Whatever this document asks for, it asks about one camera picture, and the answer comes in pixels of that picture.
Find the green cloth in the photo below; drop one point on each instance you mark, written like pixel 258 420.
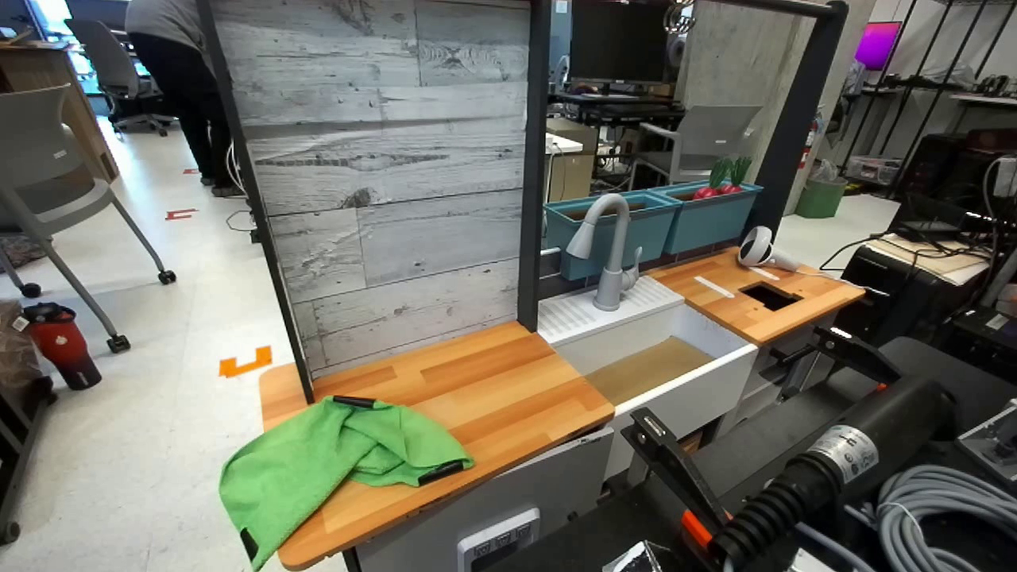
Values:
pixel 305 463

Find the grey faucet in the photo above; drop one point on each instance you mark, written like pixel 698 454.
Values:
pixel 611 288

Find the teal planter box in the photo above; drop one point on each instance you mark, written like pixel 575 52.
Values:
pixel 654 225
pixel 720 223

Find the grey wood backsplash panel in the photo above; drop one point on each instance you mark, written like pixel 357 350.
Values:
pixel 392 158

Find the white cabinet front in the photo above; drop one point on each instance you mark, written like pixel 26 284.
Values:
pixel 552 487

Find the long white flat strip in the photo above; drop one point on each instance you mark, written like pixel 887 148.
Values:
pixel 716 288

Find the white sink basin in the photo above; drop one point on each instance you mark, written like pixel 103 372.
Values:
pixel 689 397

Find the red toy radish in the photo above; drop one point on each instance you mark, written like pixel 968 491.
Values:
pixel 729 191
pixel 708 195

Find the white chair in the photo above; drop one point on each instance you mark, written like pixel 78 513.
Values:
pixel 709 132

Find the black orange bar clamp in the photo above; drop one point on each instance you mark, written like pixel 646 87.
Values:
pixel 677 476

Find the short white flat strip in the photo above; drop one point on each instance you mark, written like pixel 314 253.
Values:
pixel 764 273

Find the black monitor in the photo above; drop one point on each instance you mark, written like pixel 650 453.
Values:
pixel 624 41

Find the orange floor tape marker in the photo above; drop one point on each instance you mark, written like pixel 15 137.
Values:
pixel 234 365

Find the wooden counter slab with cutout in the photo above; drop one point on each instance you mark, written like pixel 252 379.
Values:
pixel 806 297

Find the green bucket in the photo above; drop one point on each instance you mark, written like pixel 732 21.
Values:
pixel 822 199

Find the person in dark trousers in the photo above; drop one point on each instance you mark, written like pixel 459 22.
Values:
pixel 185 96

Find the black cylinder tool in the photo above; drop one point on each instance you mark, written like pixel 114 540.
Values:
pixel 901 418

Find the purple screen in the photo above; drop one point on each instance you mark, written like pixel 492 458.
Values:
pixel 877 46

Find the red black canister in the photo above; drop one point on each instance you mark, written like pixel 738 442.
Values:
pixel 64 350

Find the dark office chair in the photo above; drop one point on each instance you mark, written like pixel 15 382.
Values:
pixel 100 58

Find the grey office chair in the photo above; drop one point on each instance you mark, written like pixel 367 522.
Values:
pixel 42 137

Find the black frame post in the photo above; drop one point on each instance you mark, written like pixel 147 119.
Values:
pixel 797 116
pixel 536 158
pixel 256 180

